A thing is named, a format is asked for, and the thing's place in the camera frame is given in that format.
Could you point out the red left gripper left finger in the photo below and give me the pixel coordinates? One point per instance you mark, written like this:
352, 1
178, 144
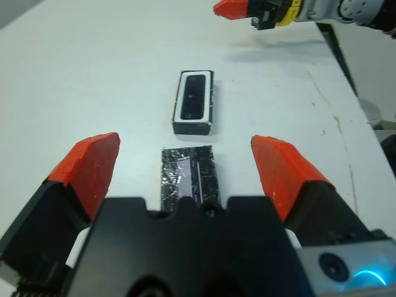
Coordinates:
89, 173

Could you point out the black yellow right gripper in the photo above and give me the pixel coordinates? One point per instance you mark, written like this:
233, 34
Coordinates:
269, 12

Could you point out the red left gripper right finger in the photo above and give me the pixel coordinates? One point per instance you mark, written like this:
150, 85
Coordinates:
278, 173

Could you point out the glossy black box lid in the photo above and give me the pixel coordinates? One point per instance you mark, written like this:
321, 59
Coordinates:
198, 173

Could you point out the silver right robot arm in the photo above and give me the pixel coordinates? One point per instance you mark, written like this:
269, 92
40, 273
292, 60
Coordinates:
349, 9

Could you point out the black box base white insert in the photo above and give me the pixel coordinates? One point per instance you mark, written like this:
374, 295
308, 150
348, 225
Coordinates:
191, 127

